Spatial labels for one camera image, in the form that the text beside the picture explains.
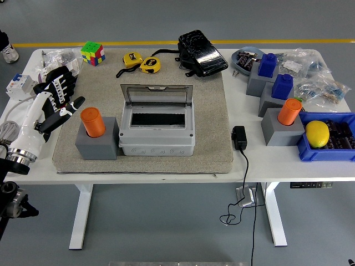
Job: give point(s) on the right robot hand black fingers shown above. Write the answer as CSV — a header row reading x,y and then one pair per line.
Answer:
x,y
352,263

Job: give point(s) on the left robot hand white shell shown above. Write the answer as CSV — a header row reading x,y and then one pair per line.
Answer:
x,y
27,127

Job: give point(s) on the orange cylinder battery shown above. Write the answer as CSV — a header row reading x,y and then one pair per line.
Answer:
x,y
288,112
93,122

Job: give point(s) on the grey electrical box with lid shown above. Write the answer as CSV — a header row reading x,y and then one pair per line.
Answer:
x,y
156,138

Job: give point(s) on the blue square battery block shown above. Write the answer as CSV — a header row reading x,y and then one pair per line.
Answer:
x,y
282,87
267,65

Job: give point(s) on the dark printed battery cell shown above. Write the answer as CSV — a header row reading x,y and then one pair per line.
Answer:
x,y
249,64
243,57

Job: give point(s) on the black cloth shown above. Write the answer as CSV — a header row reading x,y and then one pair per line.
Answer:
x,y
40,88

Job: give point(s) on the white circuit breaker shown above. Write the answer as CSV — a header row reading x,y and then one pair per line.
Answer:
x,y
16,86

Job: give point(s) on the grey holder block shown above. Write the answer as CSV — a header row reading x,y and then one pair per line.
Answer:
x,y
97,149
255,86
280,135
267,106

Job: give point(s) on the person's leg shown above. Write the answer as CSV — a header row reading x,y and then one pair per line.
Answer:
x,y
9,54

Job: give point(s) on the clear plastic parts bag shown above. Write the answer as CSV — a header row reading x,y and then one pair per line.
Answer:
x,y
324,91
63,56
320,69
294,65

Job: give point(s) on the white table leg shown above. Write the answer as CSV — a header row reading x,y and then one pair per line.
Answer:
x,y
79,221
274,221

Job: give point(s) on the black table control panel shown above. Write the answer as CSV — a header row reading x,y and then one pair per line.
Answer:
x,y
310,185

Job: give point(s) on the large Rubik's cube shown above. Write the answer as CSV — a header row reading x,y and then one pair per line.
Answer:
x,y
93,54

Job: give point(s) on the blue plastic bin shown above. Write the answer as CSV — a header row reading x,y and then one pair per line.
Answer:
x,y
327,155

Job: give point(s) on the black cylindrical capacitor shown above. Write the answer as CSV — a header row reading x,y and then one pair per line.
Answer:
x,y
333,127
338,144
346,130

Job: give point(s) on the yellow tape measure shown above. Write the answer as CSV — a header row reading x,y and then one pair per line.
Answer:
x,y
132,59
150,65

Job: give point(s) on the yellow lemon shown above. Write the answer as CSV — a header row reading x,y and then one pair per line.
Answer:
x,y
317,134

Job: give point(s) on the black power adapter plug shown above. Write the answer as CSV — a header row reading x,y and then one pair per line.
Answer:
x,y
239,138

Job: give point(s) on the small green part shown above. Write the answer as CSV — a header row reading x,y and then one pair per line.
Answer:
x,y
298,99

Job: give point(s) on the grey-brown mat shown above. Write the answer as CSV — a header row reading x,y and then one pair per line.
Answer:
x,y
210,110

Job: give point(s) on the glossy black pouch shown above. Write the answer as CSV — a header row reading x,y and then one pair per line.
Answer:
x,y
202,52

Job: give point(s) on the blue-grey dish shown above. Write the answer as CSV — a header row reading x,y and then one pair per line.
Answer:
x,y
235,61

